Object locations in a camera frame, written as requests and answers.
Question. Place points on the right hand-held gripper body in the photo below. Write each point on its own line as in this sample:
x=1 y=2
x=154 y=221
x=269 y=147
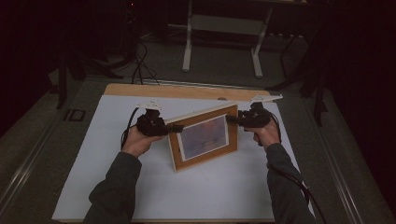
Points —
x=255 y=118

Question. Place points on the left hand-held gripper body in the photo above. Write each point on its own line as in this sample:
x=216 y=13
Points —
x=152 y=126

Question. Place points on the wooden picture frame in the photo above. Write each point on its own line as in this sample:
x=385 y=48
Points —
x=204 y=138

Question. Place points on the person's right hand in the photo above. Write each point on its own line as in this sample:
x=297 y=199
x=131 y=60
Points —
x=267 y=135

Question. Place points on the person's left hand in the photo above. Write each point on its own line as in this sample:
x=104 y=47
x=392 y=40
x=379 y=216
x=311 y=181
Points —
x=137 y=143

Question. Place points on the black metal stand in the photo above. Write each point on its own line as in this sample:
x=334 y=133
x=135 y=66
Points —
x=320 y=99

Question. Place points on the black rectangular floor bracket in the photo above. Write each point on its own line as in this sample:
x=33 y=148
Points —
x=74 y=115

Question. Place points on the metal floor rail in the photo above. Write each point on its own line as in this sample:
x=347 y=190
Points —
x=28 y=168
x=336 y=161

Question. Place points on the white metal desk frame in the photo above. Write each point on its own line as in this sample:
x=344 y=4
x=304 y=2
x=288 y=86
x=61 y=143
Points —
x=225 y=25

